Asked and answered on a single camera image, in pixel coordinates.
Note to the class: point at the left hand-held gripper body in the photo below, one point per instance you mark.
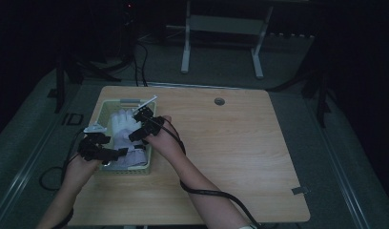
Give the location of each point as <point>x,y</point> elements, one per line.
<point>94,149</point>

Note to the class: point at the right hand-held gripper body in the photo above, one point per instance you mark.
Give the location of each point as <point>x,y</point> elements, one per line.
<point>148,119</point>

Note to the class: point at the lilac and white glove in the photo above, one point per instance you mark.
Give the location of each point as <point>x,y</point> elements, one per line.
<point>124,133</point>

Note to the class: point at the pale yellow plastic basket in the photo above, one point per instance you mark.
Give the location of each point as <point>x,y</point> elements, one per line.
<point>148,165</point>

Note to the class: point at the person's right hand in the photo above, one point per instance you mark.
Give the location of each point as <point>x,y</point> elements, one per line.
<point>165,140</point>

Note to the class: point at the person's left hand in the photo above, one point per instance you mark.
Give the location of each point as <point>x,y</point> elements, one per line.
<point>79,173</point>

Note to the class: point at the black tripod stand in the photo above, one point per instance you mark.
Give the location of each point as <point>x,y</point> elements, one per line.
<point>60,89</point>

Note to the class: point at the white metal stand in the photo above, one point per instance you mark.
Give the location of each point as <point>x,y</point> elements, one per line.
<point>221,25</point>

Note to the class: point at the grey tape strip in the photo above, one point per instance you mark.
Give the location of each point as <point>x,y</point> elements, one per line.
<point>300,190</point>

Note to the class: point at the black metal stand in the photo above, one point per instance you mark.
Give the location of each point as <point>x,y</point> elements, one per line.
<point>321,95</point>

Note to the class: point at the black rectangular floor bracket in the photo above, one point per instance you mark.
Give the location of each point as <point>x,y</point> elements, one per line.
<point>73,119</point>

